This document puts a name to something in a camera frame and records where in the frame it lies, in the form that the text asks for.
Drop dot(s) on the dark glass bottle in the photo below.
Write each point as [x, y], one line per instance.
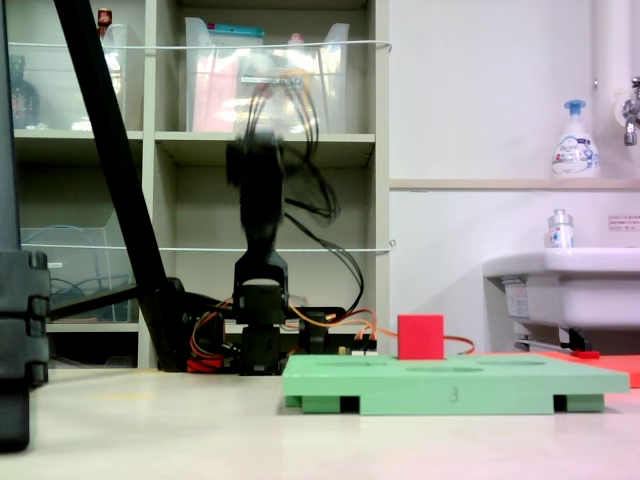
[22, 100]

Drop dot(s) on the dark grey post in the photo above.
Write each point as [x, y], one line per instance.
[9, 125]

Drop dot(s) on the small brown bottle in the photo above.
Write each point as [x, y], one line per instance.
[104, 20]

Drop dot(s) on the chrome faucet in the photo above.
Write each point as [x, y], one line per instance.
[631, 120]

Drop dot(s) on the red square block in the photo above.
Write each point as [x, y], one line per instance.
[421, 337]

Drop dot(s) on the small red piece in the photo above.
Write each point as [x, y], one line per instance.
[586, 354]

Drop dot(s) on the beige shelf unit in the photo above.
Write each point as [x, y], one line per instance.
[330, 142]

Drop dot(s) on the pink capped bottle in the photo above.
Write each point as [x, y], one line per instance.
[296, 60]

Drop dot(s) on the red flat mat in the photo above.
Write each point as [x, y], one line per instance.
[620, 367]

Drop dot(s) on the red printed wall notice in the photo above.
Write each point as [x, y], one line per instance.
[625, 222]

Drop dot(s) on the small circuit board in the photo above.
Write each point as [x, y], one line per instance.
[360, 351]

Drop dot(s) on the green board with holes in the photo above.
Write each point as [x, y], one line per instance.
[450, 385]

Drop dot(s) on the black table clamp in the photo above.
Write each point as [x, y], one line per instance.
[315, 335]

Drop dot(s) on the white sink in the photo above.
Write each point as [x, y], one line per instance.
[575, 290]

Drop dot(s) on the small clear sanitizer bottle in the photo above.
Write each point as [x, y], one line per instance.
[560, 232]

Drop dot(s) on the large clear plastic bin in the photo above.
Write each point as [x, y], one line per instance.
[225, 90]

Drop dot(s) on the clear plastic container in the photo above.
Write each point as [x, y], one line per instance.
[50, 85]

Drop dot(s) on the pink folder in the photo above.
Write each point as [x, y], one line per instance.
[212, 100]

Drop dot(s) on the white pump soap bottle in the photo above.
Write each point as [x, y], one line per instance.
[574, 150]

